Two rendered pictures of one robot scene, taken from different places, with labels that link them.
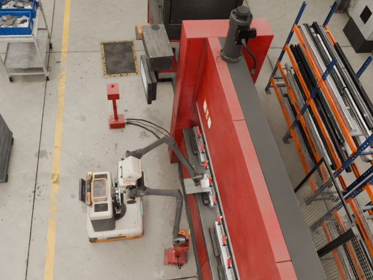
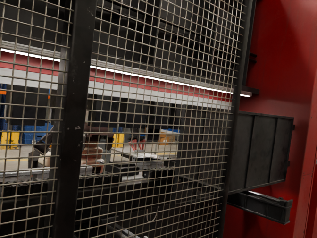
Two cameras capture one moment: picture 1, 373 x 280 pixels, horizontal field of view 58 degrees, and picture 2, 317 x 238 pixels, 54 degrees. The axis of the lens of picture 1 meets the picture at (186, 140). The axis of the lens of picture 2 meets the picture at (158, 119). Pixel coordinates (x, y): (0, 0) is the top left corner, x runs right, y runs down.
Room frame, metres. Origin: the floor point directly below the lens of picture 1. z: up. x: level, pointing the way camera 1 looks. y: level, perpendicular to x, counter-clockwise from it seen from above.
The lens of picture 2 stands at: (0.93, -2.05, 1.33)
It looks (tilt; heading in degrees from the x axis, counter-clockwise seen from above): 3 degrees down; 64
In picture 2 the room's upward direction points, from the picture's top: 6 degrees clockwise
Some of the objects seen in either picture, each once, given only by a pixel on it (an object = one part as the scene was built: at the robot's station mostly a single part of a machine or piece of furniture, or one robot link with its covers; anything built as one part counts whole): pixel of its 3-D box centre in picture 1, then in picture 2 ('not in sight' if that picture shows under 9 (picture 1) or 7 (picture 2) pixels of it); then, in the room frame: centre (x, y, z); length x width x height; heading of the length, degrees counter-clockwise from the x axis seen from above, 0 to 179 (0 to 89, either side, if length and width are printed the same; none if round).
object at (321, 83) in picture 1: (321, 105); not in sight; (3.33, -1.76, 0.87); 2.20 x 0.50 x 1.75; 17
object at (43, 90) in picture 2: (231, 246); (26, 105); (1.00, -0.59, 1.26); 0.15 x 0.09 x 0.17; 19
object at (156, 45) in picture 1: (155, 69); not in sight; (2.77, 0.50, 1.53); 0.51 x 0.25 x 0.85; 23
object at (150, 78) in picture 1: (149, 79); not in sight; (2.69, 0.56, 1.42); 0.45 x 0.12 x 0.36; 23
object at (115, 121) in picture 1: (114, 106); not in sight; (2.98, 1.11, 0.41); 0.25 x 0.20 x 0.83; 109
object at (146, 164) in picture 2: (209, 190); (141, 169); (1.68, -0.36, 0.92); 0.39 x 0.06 x 0.10; 19
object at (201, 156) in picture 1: (199, 145); not in sight; (2.26, -0.16, 0.92); 0.50 x 0.06 x 0.10; 19
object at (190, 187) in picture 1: (196, 185); (134, 152); (1.69, -0.20, 1.00); 0.26 x 0.18 x 0.01; 109
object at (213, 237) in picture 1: (215, 241); not in sight; (1.14, -0.48, 0.89); 0.30 x 0.05 x 0.03; 19
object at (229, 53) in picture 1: (242, 39); not in sight; (2.28, -0.29, 2.54); 0.33 x 0.25 x 0.47; 19
